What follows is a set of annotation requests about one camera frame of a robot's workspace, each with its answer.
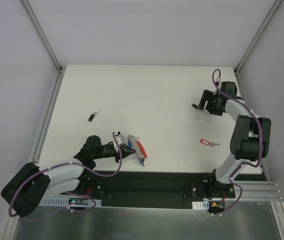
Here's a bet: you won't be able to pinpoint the left aluminium frame post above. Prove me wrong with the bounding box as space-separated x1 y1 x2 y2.
19 0 63 73

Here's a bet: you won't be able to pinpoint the red handled keyring carabiner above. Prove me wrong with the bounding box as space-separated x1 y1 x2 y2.
127 135 147 167

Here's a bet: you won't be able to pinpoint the aluminium frame post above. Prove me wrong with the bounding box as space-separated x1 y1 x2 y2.
19 0 63 73
234 0 284 76

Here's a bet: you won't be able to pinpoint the red tag key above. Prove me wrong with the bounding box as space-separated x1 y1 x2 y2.
200 139 220 147

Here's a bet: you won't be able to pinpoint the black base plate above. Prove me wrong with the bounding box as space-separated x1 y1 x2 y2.
73 170 235 209

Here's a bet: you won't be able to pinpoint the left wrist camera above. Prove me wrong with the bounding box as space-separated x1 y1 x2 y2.
112 131 127 151

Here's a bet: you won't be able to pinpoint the right aluminium frame post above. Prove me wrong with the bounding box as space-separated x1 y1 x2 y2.
234 0 284 76

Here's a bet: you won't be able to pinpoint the left black tag key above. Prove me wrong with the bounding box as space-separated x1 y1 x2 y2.
88 110 101 122

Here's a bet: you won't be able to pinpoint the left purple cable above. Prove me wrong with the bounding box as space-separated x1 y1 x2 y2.
8 131 124 218

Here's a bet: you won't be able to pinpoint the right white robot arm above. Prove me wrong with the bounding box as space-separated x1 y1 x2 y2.
192 79 272 199

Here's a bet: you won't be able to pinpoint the right grey cable duct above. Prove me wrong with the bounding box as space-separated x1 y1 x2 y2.
192 201 209 211

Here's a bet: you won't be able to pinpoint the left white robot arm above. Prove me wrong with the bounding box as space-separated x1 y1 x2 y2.
1 132 138 218

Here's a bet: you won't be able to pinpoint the grey cable duct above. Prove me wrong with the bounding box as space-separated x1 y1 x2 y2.
192 201 209 211
39 196 102 208

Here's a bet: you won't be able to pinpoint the aluminium front rail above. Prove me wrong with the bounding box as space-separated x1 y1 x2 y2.
235 181 284 202

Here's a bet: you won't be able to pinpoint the left grey cable duct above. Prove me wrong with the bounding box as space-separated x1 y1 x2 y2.
39 196 102 208

